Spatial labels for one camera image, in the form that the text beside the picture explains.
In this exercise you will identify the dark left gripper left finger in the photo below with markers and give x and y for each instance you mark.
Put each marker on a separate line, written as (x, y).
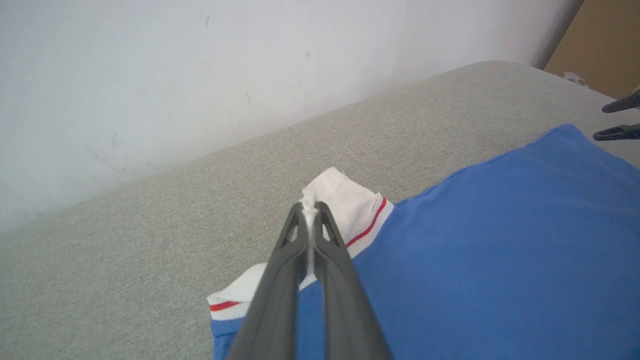
(272, 300)

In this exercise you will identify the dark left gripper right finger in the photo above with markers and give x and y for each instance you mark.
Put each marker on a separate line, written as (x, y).
(345, 305)

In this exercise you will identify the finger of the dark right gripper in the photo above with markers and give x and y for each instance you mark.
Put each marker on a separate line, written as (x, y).
(622, 133)
(627, 104)

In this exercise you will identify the blue white Lakers jersey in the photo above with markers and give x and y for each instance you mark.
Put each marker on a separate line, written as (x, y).
(500, 250)

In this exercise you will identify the grey fabric sofa cushion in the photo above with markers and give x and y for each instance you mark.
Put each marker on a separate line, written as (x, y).
(150, 250)

